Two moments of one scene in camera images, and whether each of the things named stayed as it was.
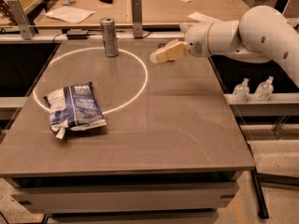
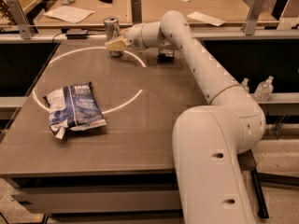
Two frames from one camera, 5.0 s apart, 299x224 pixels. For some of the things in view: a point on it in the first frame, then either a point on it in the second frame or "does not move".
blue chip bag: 74,107 does not move
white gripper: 196,38 → 134,36
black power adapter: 77,35 does not move
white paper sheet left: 69,14 does not move
